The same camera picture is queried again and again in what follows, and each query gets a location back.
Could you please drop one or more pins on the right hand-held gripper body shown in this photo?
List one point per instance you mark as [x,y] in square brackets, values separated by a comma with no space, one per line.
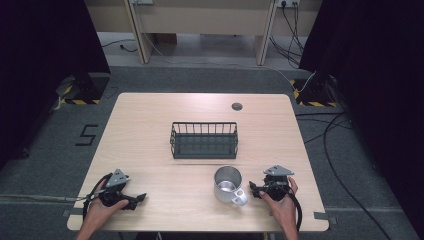
[276,186]

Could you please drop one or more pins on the silver metal cup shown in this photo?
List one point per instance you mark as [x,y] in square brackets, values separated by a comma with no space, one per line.
[228,186]

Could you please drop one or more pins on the beige wooden desk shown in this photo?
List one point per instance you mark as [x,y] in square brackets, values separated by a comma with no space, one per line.
[203,20]

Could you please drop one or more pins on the grey round table grommet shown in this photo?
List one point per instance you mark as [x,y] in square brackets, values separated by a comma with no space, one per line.
[237,106]

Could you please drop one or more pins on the black stand base striped tape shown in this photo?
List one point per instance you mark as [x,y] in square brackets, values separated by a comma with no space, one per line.
[316,93]
[88,88]

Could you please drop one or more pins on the person's left hand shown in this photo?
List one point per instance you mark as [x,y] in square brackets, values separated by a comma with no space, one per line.
[98,213]

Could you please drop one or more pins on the person's right hand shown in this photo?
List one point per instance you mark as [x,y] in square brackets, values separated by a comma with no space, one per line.
[283,208]

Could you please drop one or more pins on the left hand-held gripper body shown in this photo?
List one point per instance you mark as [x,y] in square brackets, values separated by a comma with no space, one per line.
[115,191]

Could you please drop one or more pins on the grey tape strip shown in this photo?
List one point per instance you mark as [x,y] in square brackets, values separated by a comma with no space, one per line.
[71,212]
[325,216]

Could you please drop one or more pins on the white power strip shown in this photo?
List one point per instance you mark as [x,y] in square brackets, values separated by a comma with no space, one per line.
[288,2]
[142,1]

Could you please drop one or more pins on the dark curtain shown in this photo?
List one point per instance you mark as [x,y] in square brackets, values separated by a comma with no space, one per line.
[376,83]
[43,66]

